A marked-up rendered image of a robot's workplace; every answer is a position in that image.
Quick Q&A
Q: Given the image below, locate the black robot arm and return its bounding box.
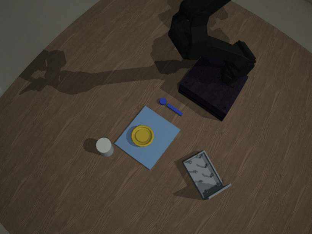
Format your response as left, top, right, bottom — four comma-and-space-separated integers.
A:
168, 0, 256, 88

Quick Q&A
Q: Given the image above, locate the grey cylinder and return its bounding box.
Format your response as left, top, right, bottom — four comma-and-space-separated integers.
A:
96, 138, 114, 157

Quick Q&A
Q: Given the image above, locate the yellow plate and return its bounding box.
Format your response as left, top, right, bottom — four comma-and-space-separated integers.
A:
131, 125, 154, 147

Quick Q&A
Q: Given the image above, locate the light blue flat mat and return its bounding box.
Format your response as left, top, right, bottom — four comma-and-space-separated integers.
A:
115, 106, 180, 170

